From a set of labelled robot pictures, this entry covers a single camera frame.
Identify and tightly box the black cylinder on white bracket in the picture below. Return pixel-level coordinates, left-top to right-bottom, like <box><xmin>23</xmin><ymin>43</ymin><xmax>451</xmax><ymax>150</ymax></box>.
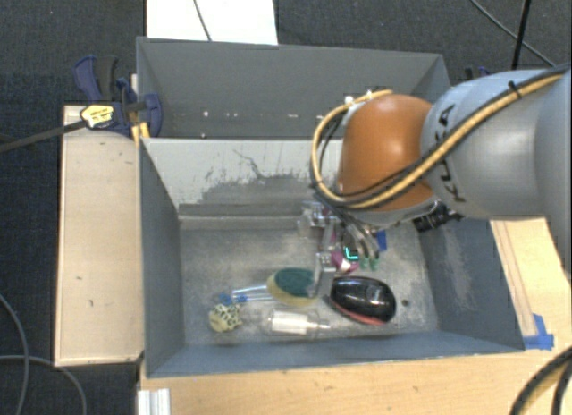
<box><xmin>411</xmin><ymin>201</ymin><xmax>462</xmax><ymax>233</ymax></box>

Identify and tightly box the pale wood flat board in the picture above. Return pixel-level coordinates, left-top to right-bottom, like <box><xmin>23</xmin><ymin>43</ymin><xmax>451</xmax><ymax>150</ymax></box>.
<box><xmin>53</xmin><ymin>106</ymin><xmax>145</xmax><ymax>368</ymax></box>

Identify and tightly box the black and red computer mouse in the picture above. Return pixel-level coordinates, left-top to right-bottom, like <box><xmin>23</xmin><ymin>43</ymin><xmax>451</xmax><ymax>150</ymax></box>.
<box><xmin>323</xmin><ymin>275</ymin><xmax>398</xmax><ymax>326</ymax></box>

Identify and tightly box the yellow spotted toy animal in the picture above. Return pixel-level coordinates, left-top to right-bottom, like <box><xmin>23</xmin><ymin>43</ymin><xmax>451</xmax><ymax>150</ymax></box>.
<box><xmin>208</xmin><ymin>302</ymin><xmax>244</xmax><ymax>333</ymax></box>

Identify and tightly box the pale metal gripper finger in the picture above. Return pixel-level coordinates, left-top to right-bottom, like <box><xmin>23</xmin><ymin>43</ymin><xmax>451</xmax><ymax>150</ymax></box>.
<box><xmin>307</xmin><ymin>252</ymin><xmax>337</xmax><ymax>301</ymax></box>

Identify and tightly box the grey metal bin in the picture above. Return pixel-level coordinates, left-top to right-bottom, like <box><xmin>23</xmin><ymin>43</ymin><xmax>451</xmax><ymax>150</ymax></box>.
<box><xmin>135</xmin><ymin>36</ymin><xmax>526</xmax><ymax>379</ymax></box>

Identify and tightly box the clear tube with blue ends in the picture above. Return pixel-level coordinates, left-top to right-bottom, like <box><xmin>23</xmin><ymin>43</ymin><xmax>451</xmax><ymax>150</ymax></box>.
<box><xmin>218</xmin><ymin>284</ymin><xmax>274</xmax><ymax>306</ymax></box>

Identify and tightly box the green and yellow round sponge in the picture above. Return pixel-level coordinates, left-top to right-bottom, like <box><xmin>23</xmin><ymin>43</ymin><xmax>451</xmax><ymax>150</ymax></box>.
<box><xmin>266</xmin><ymin>267</ymin><xmax>319</xmax><ymax>309</ymax></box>

